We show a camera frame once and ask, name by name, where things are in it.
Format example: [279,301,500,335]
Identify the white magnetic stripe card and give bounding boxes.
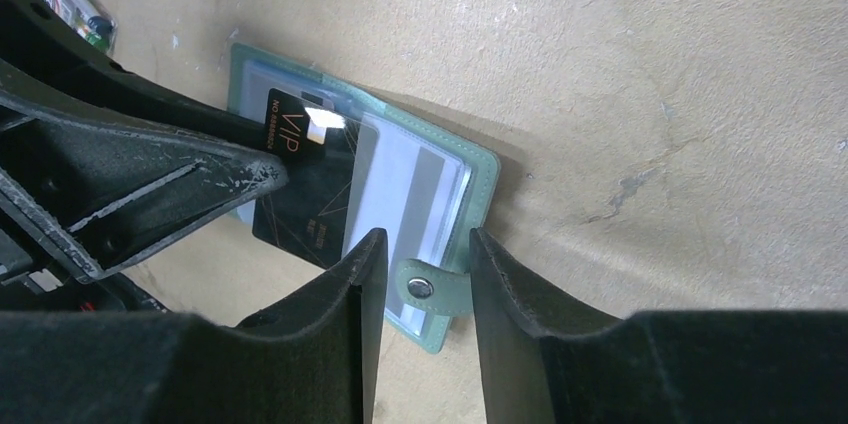
[343,114,471,335]

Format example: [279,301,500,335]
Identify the black VIP card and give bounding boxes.
[252,88,378,269]

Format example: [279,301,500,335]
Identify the green card holder wallet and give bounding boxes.
[228,43,500,353]

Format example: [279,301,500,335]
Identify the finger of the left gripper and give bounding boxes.
[1,63,287,283]
[1,0,269,152]

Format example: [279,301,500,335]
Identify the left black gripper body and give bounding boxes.
[1,214,167,312]

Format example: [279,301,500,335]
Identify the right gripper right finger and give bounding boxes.
[469,228,847,423]

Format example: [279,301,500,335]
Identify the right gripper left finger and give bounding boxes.
[1,228,388,423]

